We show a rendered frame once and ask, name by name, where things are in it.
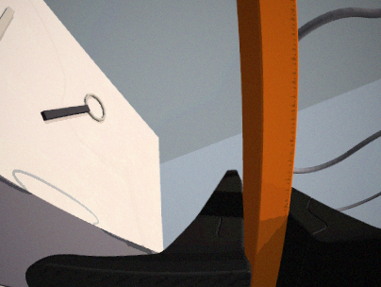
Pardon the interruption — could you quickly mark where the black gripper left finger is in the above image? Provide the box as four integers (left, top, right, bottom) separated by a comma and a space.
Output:
25, 170, 252, 287

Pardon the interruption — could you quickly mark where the black handle with grey loop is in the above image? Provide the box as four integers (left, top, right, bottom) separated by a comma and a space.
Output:
41, 93, 107, 122

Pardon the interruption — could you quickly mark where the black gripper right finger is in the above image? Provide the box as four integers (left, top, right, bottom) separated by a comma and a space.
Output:
275, 188, 381, 287

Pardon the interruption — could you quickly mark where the orange handle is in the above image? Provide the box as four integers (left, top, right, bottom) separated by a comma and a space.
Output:
237, 0, 298, 287

